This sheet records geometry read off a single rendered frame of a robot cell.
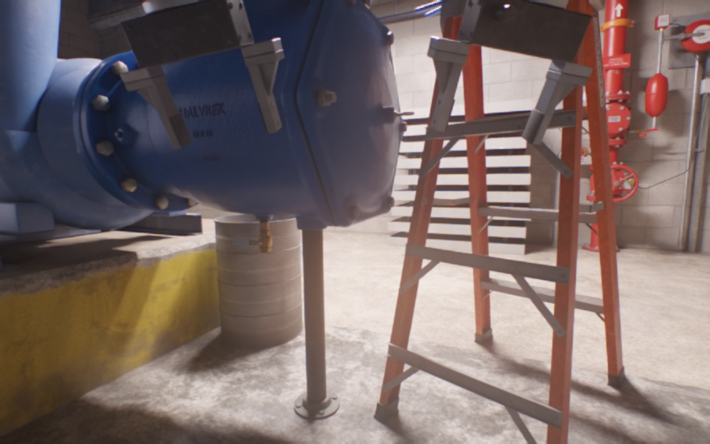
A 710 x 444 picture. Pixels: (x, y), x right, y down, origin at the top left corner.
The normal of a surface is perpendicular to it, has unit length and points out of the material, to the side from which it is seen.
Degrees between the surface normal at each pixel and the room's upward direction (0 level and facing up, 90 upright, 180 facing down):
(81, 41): 90
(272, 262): 90
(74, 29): 90
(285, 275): 90
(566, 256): 79
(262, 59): 114
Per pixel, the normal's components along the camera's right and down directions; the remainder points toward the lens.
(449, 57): 0.11, 0.51
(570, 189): -0.69, -0.09
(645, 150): -0.41, 0.12
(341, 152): 0.78, 0.19
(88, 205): 0.91, 0.04
